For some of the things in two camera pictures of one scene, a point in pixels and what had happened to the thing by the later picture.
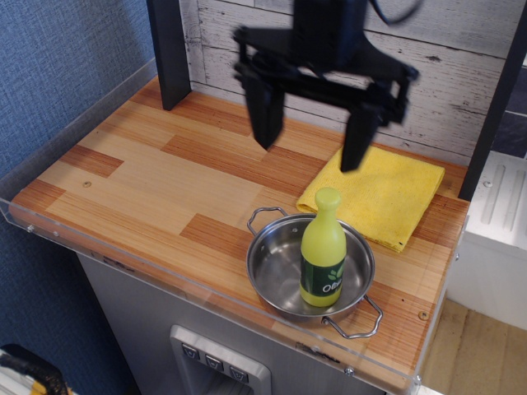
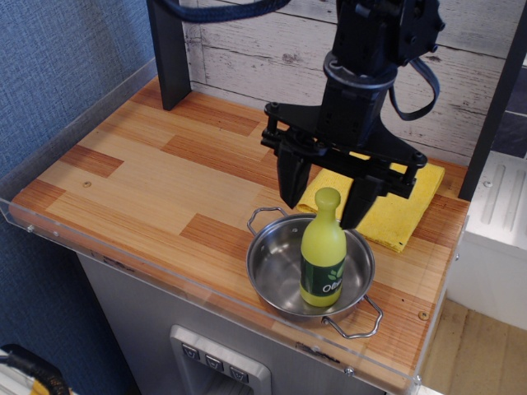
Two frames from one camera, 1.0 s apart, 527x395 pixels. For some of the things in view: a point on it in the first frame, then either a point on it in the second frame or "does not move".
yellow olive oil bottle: [324, 252] does not move
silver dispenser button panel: [205, 365] does not move
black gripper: [325, 54] → [351, 127]
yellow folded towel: [387, 199] does not move
